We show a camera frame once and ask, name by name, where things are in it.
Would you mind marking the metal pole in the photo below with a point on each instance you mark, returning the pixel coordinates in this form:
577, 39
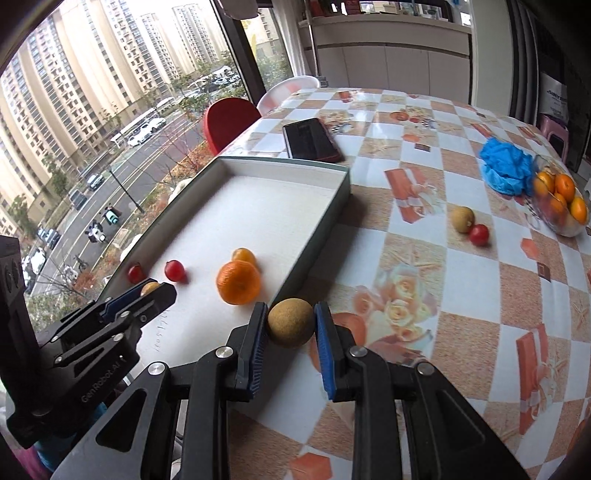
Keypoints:
313, 55

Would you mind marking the red cherry tomato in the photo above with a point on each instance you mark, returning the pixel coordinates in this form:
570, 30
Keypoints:
135, 272
175, 271
479, 234

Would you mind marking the black tablet with red case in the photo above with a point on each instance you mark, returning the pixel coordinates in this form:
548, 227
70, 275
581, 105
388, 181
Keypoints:
309, 141

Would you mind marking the white cabinet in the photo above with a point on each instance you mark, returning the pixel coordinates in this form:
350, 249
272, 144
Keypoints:
392, 64

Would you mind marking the blue plastic bag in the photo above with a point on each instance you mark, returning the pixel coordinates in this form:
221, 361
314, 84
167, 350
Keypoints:
505, 164

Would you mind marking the small mandarin orange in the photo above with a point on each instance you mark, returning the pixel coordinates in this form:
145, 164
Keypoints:
238, 282

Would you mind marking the black window frame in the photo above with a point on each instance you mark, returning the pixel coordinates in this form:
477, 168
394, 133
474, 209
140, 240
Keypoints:
251, 50

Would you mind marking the white chair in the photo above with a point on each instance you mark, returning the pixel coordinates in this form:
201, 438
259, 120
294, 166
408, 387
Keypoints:
281, 92

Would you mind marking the pink plastic stool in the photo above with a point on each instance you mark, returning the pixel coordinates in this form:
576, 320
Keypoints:
551, 127

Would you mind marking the grey box with white inside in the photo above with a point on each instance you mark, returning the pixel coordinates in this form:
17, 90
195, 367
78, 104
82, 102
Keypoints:
258, 217

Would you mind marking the red chair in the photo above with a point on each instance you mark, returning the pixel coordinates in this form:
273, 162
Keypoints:
226, 122

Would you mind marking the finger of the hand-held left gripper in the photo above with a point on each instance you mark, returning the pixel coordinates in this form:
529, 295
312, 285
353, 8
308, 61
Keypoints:
120, 302
154, 302

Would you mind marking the small brown round fruit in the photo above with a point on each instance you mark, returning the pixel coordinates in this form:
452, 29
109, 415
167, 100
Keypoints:
150, 288
463, 219

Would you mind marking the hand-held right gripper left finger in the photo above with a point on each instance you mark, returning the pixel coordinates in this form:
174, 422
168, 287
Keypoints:
256, 350

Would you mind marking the large brown round fruit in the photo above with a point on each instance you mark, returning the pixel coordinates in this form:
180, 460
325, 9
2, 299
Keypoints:
290, 321

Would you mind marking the yellow cherry tomato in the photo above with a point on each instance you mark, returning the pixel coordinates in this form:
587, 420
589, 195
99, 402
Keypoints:
243, 254

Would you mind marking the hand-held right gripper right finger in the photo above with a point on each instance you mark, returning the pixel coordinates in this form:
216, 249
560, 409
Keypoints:
325, 350

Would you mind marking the white printed bag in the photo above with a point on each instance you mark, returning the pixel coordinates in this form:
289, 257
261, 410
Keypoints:
554, 97

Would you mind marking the clear glass bowl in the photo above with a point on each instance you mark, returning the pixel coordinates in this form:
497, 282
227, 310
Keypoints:
565, 228

